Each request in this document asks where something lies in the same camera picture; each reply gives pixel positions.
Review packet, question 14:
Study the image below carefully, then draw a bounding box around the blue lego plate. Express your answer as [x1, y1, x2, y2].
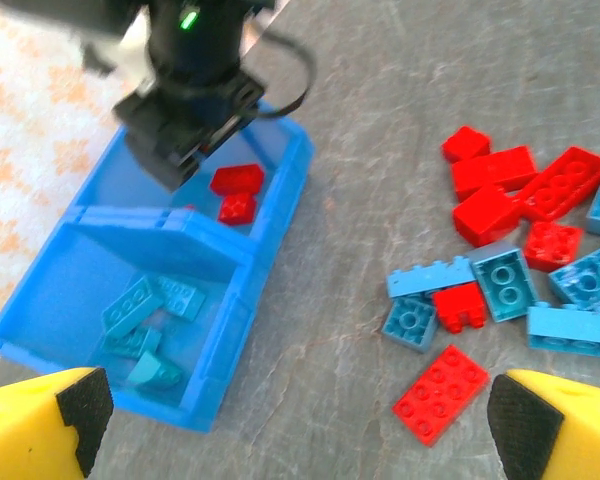
[102, 327, 162, 359]
[102, 275, 165, 339]
[157, 276, 207, 321]

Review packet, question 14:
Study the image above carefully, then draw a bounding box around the red lego plate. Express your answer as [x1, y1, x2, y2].
[392, 343, 491, 448]

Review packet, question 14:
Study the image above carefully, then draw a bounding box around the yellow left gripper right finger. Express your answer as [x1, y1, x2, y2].
[486, 368, 600, 480]

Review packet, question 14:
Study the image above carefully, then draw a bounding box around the blue long lego brick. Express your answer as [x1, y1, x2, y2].
[526, 302, 600, 359]
[385, 257, 476, 300]

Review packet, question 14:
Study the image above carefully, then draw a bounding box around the red small lego brick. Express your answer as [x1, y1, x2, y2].
[432, 282, 487, 334]

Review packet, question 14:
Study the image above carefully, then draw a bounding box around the red square lego brick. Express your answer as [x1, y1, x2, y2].
[523, 221, 584, 274]
[440, 125, 492, 164]
[217, 192, 258, 226]

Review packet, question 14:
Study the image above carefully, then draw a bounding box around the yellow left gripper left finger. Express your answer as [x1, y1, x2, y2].
[0, 366, 115, 480]

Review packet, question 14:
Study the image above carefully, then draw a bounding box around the red long lego brick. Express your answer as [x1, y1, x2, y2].
[522, 146, 600, 223]

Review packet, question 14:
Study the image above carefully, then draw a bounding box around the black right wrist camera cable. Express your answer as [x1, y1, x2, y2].
[252, 27, 317, 120]

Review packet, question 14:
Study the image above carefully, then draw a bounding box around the blue square lego brick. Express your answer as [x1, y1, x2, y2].
[382, 295, 439, 354]

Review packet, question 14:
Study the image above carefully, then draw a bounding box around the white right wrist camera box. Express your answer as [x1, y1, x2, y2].
[117, 12, 156, 99]

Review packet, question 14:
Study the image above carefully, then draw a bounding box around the blue sloped lego piece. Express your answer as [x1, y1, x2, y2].
[128, 349, 184, 391]

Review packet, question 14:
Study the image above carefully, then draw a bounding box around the blue two-compartment plastic bin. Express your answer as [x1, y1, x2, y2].
[0, 99, 315, 435]

